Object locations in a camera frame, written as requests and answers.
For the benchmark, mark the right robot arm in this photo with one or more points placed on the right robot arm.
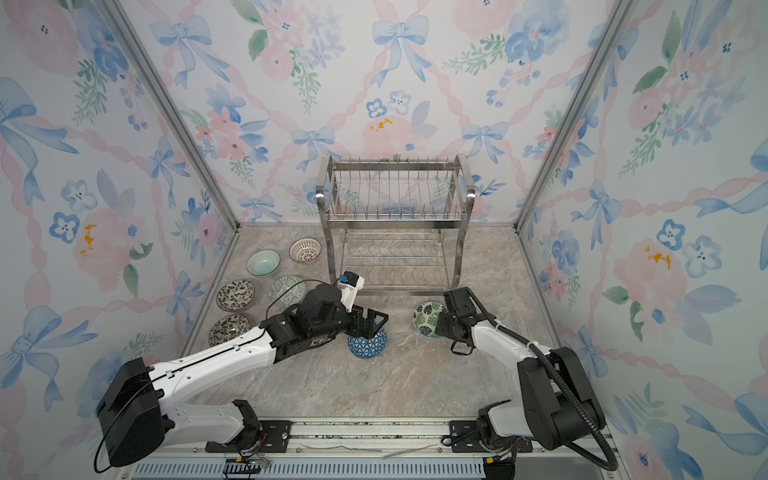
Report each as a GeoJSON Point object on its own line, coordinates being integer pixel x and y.
{"type": "Point", "coordinates": [559, 405]}

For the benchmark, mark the green geometric pattern bowl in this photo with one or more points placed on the green geometric pattern bowl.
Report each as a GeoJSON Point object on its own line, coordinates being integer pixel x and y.
{"type": "Point", "coordinates": [286, 291]}

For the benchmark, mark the maroon patterned white bowl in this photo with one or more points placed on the maroon patterned white bowl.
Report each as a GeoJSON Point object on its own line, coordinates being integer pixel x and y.
{"type": "Point", "coordinates": [305, 250]}

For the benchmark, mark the green leaf pattern bowl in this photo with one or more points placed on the green leaf pattern bowl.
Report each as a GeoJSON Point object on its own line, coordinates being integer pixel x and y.
{"type": "Point", "coordinates": [425, 318]}

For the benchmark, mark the black floral bowl upper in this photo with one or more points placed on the black floral bowl upper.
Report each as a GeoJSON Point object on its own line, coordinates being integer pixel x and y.
{"type": "Point", "coordinates": [235, 296]}

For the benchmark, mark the mint green bowl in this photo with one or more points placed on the mint green bowl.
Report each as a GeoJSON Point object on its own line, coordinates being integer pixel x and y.
{"type": "Point", "coordinates": [263, 263]}

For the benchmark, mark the blue triangle pattern bowl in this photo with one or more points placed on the blue triangle pattern bowl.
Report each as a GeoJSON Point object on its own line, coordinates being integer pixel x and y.
{"type": "Point", "coordinates": [368, 349]}

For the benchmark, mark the aluminium frame post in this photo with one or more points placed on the aluminium frame post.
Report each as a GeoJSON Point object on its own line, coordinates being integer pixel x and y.
{"type": "Point", "coordinates": [117, 19]}
{"type": "Point", "coordinates": [610, 37]}

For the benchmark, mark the left aluminium frame post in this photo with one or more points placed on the left aluminium frame post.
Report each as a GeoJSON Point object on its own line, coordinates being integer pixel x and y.
{"type": "Point", "coordinates": [117, 19]}

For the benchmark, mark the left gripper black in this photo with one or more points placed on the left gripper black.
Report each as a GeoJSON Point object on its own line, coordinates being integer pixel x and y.
{"type": "Point", "coordinates": [370, 329]}

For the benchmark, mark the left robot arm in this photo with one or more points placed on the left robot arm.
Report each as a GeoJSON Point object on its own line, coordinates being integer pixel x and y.
{"type": "Point", "coordinates": [143, 407]}

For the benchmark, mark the right aluminium frame post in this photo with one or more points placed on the right aluminium frame post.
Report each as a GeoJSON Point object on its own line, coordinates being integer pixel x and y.
{"type": "Point", "coordinates": [610, 37]}

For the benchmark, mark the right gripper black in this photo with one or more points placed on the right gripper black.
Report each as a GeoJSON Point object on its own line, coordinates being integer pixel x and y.
{"type": "Point", "coordinates": [442, 323]}

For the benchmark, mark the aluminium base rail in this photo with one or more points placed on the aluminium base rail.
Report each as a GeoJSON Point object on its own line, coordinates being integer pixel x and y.
{"type": "Point", "coordinates": [363, 449]}

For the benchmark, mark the steel two-tier dish rack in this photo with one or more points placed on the steel two-tier dish rack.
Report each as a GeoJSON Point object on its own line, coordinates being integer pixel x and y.
{"type": "Point", "coordinates": [399, 223]}

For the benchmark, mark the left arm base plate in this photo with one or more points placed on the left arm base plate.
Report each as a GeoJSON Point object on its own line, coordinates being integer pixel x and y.
{"type": "Point", "coordinates": [270, 436]}

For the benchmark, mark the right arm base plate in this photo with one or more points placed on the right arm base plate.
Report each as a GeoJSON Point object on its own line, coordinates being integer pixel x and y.
{"type": "Point", "coordinates": [478, 436]}

